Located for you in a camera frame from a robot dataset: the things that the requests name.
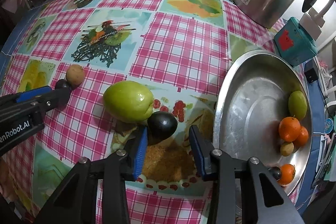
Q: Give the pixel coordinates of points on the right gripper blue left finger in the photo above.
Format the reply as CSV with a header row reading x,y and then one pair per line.
x,y
132,156

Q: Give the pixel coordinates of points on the large green mango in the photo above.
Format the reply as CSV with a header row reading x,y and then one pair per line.
x,y
128,101

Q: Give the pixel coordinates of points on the round blue sticker badge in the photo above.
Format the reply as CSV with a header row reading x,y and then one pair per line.
x,y
329,125

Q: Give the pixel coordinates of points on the large orange tangerine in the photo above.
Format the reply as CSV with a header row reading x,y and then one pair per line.
x,y
289,129

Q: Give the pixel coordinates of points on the small dark plum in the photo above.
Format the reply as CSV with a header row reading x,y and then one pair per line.
x,y
63,83

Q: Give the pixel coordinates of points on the orange tangerine near rim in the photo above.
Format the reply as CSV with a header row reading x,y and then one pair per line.
x,y
287,174

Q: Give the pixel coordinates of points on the small brown kiwi in basin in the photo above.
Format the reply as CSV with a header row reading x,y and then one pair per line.
x,y
286,149

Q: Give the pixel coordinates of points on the large steel basin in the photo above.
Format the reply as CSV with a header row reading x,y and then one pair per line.
x,y
251,103

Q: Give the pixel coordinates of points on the white power adapter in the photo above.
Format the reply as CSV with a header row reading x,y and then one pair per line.
x,y
313,21

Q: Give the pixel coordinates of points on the green mango in basin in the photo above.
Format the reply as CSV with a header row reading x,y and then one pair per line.
x,y
297,105

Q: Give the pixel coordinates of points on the pink checkered tablecloth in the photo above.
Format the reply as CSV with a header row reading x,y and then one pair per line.
x,y
180,49

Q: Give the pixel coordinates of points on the brown kiwi fruit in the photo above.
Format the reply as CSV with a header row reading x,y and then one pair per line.
x,y
75,75

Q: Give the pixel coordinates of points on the small orange tangerine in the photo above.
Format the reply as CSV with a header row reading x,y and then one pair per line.
x,y
302,138

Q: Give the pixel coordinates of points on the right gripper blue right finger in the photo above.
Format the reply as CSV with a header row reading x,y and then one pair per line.
x,y
204,154

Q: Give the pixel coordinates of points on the black charger block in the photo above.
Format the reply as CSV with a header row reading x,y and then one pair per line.
x,y
311,71

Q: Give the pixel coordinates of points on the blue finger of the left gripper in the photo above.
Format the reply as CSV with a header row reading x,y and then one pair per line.
x,y
24,96
49,99

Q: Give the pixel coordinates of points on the teal box with red print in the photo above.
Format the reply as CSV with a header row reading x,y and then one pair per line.
x,y
294,43

